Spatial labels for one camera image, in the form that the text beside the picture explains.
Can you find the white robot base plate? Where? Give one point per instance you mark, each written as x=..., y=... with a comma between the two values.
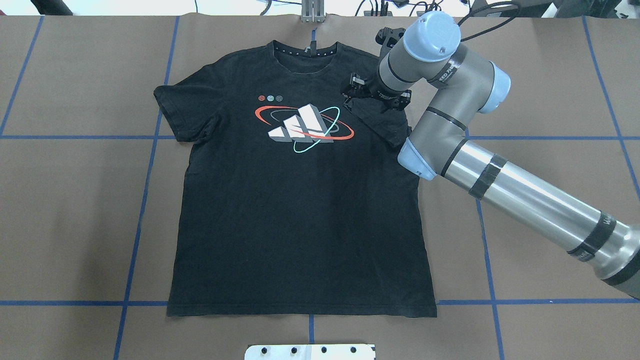
x=336, y=351

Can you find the black graphic t-shirt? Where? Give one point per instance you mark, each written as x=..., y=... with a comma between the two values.
x=293, y=201

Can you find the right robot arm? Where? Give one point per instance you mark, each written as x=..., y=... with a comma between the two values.
x=466, y=83

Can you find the aluminium frame post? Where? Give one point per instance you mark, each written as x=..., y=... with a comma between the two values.
x=313, y=11

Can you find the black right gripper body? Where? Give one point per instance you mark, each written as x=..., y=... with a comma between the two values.
x=378, y=96

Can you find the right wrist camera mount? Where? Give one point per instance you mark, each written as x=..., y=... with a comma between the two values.
x=388, y=37

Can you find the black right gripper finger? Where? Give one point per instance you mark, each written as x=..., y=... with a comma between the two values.
x=354, y=87

